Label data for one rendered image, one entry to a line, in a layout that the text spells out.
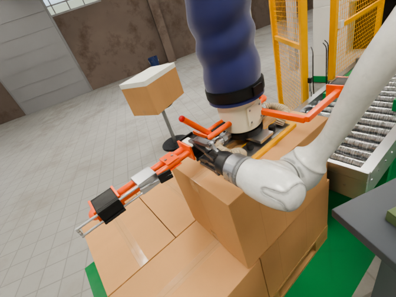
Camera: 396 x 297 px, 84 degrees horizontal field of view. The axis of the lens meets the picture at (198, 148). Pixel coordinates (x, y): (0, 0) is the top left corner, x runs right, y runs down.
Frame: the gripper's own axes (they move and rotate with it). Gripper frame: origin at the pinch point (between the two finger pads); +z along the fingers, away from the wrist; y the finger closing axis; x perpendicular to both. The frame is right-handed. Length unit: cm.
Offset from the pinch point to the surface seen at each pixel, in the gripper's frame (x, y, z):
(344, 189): 68, 65, -26
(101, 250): -51, 56, 48
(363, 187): 68, 58, -34
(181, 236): -14, 56, 18
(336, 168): 68, 51, -20
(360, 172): 68, 49, -32
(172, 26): 471, 2, 735
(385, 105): 153, 56, -15
